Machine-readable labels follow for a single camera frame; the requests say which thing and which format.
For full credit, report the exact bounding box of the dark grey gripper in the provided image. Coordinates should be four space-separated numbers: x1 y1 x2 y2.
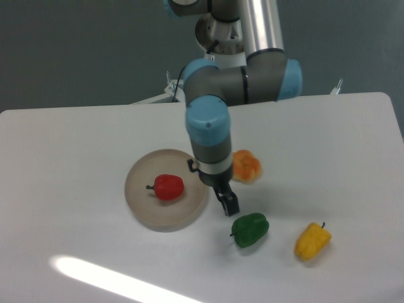
187 158 240 217

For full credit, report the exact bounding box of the beige round plate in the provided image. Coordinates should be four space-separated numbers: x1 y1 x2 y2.
124 149 208 232

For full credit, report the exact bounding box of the black cable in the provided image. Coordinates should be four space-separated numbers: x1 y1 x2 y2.
171 39 220 103

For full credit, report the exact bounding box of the red bell pepper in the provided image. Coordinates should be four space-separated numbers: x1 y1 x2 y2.
146 174 184 201

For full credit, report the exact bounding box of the yellow bell pepper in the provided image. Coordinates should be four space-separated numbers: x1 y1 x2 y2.
294 222 332 261

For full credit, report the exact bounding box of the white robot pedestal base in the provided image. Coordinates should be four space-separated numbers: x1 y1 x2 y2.
129 15 345 105

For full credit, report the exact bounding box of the orange knotted bread roll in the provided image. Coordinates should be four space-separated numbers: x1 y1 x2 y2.
232 150 263 184

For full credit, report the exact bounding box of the silver and grey robot arm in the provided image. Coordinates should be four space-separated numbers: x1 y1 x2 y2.
164 1 302 216

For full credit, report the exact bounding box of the green bell pepper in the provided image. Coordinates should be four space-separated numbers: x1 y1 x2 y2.
230 213 270 248

